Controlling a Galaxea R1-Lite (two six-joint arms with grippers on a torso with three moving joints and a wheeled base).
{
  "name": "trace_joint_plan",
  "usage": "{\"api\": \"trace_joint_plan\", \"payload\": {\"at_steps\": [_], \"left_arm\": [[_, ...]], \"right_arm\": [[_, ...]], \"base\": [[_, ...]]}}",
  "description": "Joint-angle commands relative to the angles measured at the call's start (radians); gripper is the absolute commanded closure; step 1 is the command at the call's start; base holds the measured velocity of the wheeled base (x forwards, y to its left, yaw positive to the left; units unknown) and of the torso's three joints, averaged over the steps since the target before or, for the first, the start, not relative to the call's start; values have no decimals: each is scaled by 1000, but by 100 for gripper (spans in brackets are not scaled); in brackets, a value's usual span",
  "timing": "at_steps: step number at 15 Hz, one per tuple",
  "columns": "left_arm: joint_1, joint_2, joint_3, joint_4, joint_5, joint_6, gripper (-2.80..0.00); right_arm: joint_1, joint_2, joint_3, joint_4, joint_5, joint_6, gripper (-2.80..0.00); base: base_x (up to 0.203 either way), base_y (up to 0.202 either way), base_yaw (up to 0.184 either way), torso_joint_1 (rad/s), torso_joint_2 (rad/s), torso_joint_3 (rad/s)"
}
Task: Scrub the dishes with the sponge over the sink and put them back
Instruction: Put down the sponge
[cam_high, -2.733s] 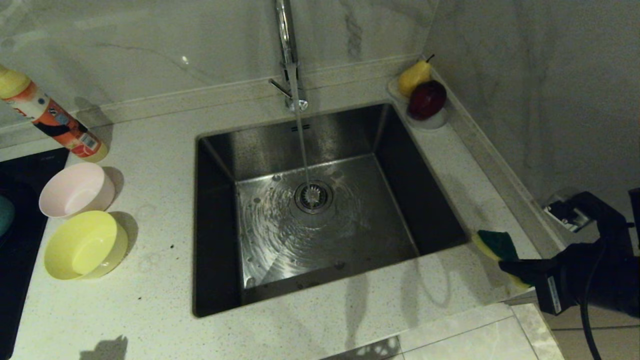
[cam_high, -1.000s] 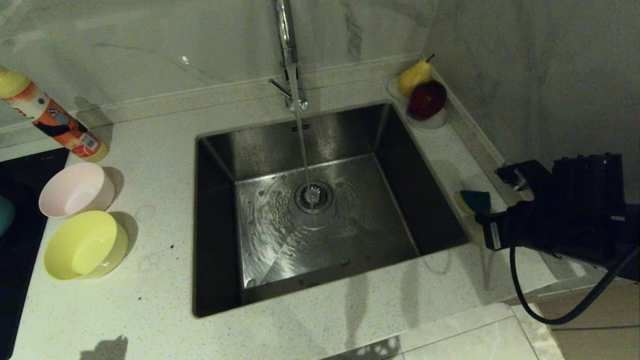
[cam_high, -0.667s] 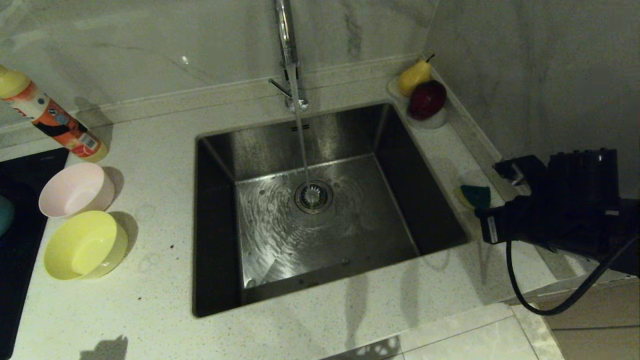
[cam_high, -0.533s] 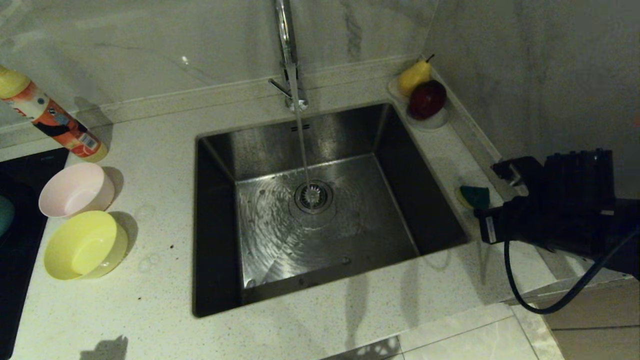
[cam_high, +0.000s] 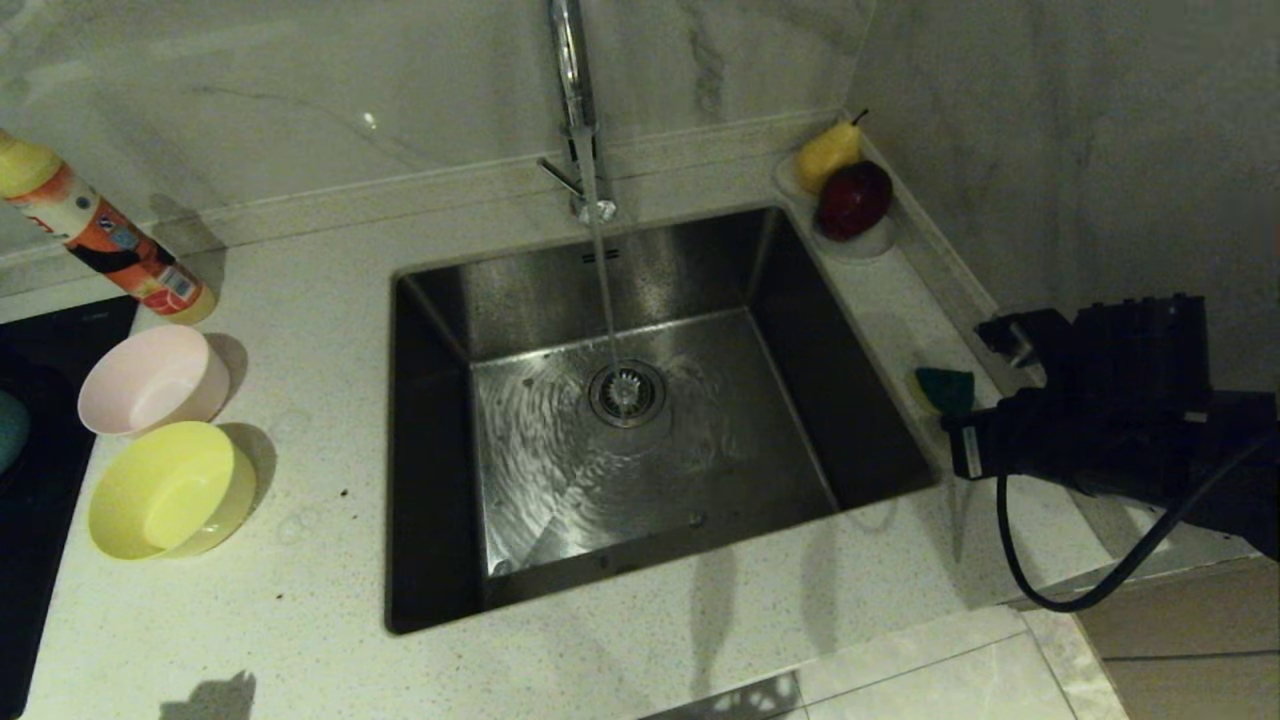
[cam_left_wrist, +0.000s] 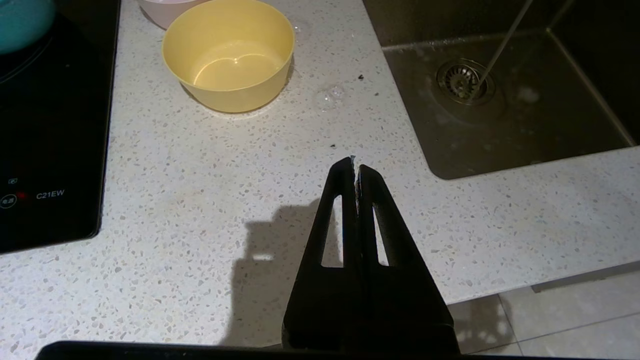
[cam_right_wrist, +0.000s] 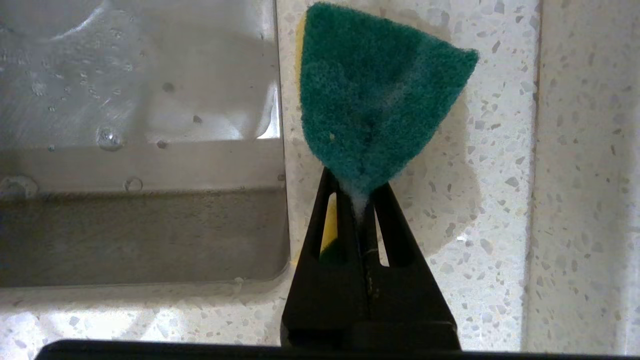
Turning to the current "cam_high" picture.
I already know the green and yellow sponge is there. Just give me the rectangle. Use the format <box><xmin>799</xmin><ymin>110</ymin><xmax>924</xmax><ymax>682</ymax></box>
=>
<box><xmin>908</xmin><ymin>367</ymin><xmax>976</xmax><ymax>416</ymax></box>

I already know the chrome faucet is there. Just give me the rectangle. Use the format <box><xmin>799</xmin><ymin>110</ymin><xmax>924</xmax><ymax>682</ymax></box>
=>
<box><xmin>535</xmin><ymin>0</ymin><xmax>616</xmax><ymax>223</ymax></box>

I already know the yellow plastic bowl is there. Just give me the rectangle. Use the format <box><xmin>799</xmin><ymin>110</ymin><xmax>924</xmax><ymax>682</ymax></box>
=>
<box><xmin>88</xmin><ymin>421</ymin><xmax>257</xmax><ymax>561</ymax></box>

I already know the pink plastic bowl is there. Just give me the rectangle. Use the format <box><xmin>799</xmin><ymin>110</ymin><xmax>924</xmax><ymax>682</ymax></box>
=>
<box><xmin>78</xmin><ymin>325</ymin><xmax>231</xmax><ymax>438</ymax></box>

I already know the yellow-capped dish soap bottle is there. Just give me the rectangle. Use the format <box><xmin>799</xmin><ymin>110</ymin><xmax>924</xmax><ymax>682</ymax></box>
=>
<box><xmin>0</xmin><ymin>130</ymin><xmax>217</xmax><ymax>325</ymax></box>

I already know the blue plastic bowl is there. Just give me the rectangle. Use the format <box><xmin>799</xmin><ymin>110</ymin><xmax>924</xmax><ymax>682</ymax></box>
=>
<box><xmin>0</xmin><ymin>390</ymin><xmax>31</xmax><ymax>473</ymax></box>

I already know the stainless steel sink basin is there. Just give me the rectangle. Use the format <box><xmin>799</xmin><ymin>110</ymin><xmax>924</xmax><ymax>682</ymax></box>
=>
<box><xmin>384</xmin><ymin>205</ymin><xmax>943</xmax><ymax>636</ymax></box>

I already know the round metal sink drain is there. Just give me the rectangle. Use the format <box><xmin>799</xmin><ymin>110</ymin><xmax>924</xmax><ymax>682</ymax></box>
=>
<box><xmin>588</xmin><ymin>360</ymin><xmax>667</xmax><ymax>429</ymax></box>

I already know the small white fruit dish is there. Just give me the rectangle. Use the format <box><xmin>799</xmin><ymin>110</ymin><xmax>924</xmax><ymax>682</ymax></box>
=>
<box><xmin>775</xmin><ymin>150</ymin><xmax>897</xmax><ymax>263</ymax></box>

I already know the beige cabinet front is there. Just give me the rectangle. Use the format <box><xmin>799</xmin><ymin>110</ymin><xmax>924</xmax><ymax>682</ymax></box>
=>
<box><xmin>1005</xmin><ymin>560</ymin><xmax>1280</xmax><ymax>720</ymax></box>

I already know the dark red apple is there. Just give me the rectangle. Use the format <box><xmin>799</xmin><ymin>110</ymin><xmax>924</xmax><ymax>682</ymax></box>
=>
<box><xmin>816</xmin><ymin>160</ymin><xmax>894</xmax><ymax>242</ymax></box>

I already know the yellow pear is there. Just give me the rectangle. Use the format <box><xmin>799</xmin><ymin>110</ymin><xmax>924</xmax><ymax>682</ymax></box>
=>
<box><xmin>796</xmin><ymin>110</ymin><xmax>871</xmax><ymax>195</ymax></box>

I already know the black induction cooktop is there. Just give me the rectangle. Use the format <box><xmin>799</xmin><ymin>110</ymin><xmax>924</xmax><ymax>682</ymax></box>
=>
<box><xmin>0</xmin><ymin>297</ymin><xmax>139</xmax><ymax>720</ymax></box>

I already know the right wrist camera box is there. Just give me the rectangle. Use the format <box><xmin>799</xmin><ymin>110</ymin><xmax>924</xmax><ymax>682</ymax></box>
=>
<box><xmin>975</xmin><ymin>308</ymin><xmax>1076</xmax><ymax>386</ymax></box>

